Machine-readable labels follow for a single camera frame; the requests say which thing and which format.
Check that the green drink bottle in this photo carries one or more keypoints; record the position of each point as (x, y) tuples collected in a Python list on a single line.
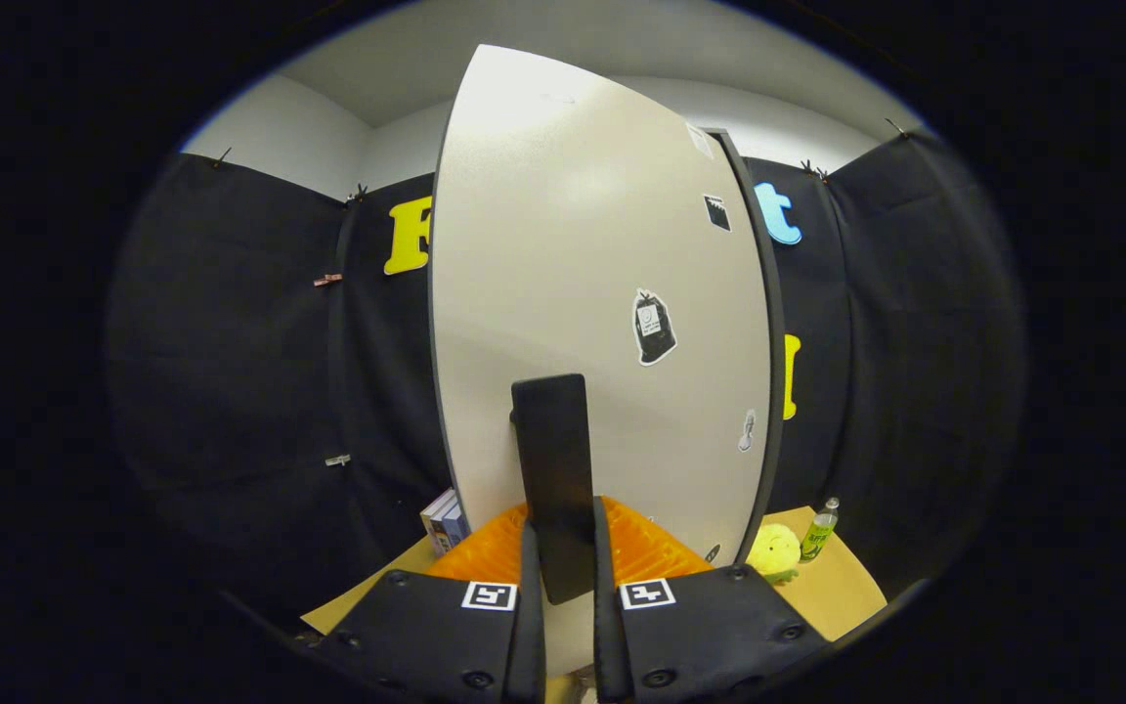
[(817, 536)]

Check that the yellow plush toy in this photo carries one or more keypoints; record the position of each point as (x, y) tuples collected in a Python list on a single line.
[(773, 552)]

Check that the dark grey shoe cabinet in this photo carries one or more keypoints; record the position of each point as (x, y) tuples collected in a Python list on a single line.
[(777, 372)]

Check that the black backdrop cloth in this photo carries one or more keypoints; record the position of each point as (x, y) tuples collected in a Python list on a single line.
[(231, 391)]

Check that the white book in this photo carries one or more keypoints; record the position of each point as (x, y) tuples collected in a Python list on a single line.
[(436, 518)]

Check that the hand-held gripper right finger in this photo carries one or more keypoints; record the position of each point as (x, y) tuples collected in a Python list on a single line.
[(605, 626)]

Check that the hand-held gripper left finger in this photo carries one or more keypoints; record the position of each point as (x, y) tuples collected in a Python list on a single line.
[(534, 626)]

